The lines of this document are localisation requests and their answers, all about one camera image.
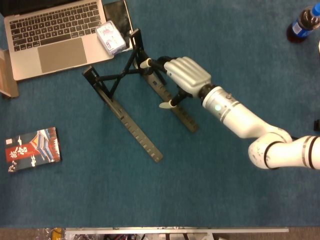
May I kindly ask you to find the cola bottle with blue cap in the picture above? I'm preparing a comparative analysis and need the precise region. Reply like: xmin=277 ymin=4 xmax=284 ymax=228
xmin=286 ymin=4 xmax=320 ymax=44

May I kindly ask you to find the black tablet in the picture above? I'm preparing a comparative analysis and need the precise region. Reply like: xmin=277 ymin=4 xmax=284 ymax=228
xmin=103 ymin=0 xmax=135 ymax=52

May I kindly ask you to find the black folding laptop stand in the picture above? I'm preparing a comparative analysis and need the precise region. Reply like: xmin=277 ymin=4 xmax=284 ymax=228
xmin=82 ymin=28 xmax=200 ymax=165

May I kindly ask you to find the red and blue printed book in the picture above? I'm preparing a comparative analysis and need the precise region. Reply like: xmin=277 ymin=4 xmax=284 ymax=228
xmin=4 ymin=126 xmax=62 ymax=173

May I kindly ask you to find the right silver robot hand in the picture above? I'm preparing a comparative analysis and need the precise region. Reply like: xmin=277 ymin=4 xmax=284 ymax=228
xmin=139 ymin=56 xmax=213 ymax=110

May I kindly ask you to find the grey open laptop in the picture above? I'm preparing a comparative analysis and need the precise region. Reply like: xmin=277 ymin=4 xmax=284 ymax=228
xmin=0 ymin=0 xmax=116 ymax=81

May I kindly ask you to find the glass jar with amber liquid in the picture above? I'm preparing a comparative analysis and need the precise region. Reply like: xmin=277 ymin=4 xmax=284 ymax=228
xmin=51 ymin=227 xmax=66 ymax=240

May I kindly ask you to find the teal table cloth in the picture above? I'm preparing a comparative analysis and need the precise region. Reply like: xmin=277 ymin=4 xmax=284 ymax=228
xmin=0 ymin=0 xmax=320 ymax=229

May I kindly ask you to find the wooden block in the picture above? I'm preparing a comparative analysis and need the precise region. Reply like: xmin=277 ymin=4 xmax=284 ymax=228
xmin=0 ymin=48 xmax=20 ymax=99

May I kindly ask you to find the small white card box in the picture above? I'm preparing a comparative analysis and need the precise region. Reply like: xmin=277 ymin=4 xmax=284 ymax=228
xmin=94 ymin=21 xmax=127 ymax=56

